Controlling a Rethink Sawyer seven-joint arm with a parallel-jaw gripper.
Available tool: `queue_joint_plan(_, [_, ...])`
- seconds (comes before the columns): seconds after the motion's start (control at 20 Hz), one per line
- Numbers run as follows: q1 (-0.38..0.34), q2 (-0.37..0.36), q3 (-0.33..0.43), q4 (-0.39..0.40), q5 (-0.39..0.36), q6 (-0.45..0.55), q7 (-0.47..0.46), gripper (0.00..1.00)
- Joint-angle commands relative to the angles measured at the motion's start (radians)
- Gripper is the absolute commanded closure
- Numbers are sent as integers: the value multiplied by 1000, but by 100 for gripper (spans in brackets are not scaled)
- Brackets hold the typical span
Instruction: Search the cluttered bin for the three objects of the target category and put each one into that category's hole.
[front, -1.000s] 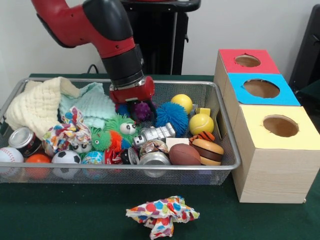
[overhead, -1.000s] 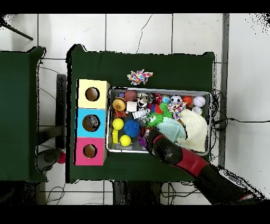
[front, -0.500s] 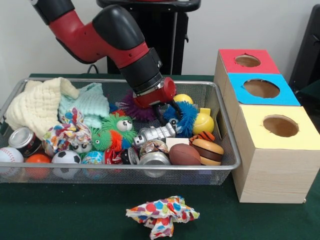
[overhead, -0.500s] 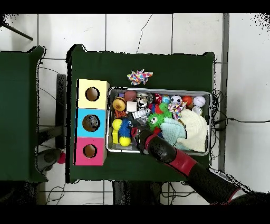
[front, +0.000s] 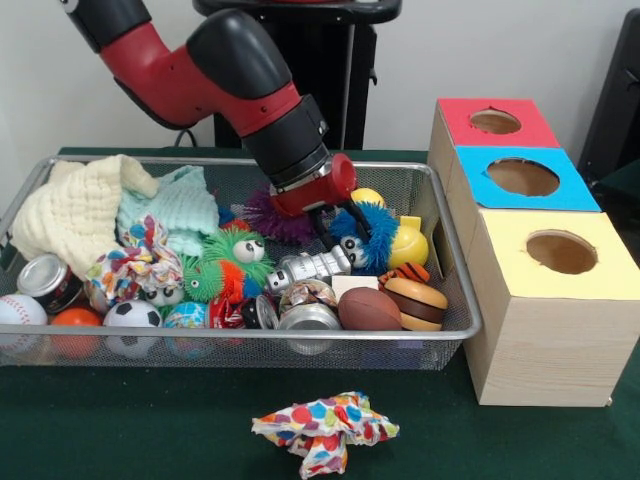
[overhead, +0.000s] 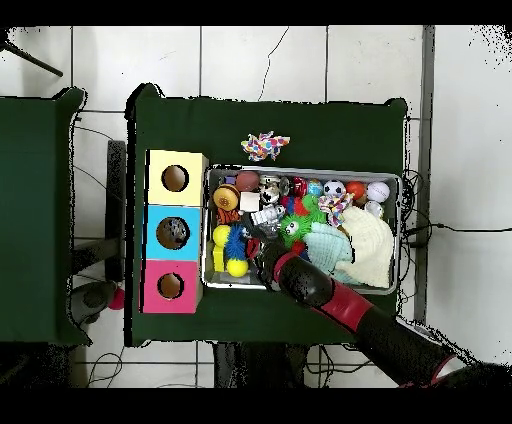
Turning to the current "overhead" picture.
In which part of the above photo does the red ball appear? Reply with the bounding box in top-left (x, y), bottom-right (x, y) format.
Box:
top-left (106, 287), bottom-right (126, 311)

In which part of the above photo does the brown toy football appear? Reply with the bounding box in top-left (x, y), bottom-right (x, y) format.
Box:
top-left (235, 170), bottom-right (261, 193)

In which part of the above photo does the grey rounded object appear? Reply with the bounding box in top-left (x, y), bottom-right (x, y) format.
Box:
top-left (69, 280), bottom-right (118, 326)

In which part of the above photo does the wooden burger toy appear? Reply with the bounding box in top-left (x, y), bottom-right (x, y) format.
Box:
top-left (212, 183), bottom-right (242, 212)

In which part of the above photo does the smooth orange ball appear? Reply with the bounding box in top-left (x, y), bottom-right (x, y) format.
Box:
top-left (345, 180), bottom-right (367, 201)

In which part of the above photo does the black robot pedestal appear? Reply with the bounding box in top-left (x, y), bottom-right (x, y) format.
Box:
top-left (213, 341), bottom-right (309, 388)

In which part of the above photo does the wooden box with three holes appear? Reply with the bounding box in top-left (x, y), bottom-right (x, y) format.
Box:
top-left (138, 149), bottom-right (210, 315)

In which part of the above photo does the dark green table cloth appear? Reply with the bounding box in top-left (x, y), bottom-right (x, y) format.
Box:
top-left (124, 82), bottom-right (409, 353)
top-left (0, 87), bottom-right (91, 346)

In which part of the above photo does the yellow smiley ball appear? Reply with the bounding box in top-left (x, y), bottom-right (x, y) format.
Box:
top-left (226, 258), bottom-right (250, 279)

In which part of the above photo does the small green spiky ball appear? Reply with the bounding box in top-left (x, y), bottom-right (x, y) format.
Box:
top-left (279, 214), bottom-right (314, 246)

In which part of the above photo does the black and white soccer ball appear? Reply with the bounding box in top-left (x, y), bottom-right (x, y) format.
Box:
top-left (322, 179), bottom-right (346, 198)

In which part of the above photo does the black upright panel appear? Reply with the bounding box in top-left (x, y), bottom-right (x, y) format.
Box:
top-left (105, 139), bottom-right (127, 283)

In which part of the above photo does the small blue spiky ball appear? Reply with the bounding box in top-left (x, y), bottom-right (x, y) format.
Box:
top-left (224, 222), bottom-right (249, 261)

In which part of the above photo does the shallow clear mesh bin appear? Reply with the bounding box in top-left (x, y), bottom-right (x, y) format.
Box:
top-left (201, 163), bottom-right (403, 296)

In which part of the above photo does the white baseball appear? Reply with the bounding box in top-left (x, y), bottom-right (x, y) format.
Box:
top-left (365, 181), bottom-right (391, 204)

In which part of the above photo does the black rod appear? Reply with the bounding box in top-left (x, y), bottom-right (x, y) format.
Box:
top-left (0, 39), bottom-right (64, 78)

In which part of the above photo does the polka dot cloth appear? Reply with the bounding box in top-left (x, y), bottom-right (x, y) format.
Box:
top-left (240, 130), bottom-right (291, 162)
top-left (317, 191), bottom-right (355, 228)

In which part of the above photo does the teal knitted cloth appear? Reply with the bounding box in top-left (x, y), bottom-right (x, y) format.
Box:
top-left (302, 221), bottom-right (356, 284)

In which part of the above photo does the cream knitted cloth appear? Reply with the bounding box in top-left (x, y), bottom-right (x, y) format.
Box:
top-left (334, 205), bottom-right (396, 289)

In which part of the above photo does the black cable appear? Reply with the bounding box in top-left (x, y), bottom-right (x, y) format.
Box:
top-left (405, 222), bottom-right (512, 237)

